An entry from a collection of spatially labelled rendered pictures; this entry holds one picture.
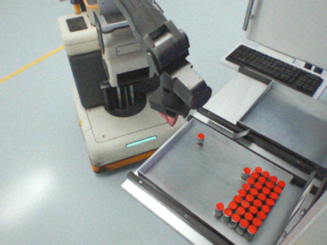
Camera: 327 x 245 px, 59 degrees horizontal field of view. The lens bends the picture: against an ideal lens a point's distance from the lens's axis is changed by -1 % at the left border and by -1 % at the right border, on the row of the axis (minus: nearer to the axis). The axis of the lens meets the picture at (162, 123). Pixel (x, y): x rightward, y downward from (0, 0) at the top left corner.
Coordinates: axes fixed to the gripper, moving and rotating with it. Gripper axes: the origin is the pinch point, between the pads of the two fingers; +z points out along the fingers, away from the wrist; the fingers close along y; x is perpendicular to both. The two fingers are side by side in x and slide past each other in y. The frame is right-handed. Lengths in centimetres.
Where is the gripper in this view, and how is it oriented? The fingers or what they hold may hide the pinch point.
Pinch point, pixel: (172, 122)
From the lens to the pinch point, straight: 76.9
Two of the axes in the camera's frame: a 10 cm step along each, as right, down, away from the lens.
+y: 8.5, 3.9, -3.6
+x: 5.3, -6.6, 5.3
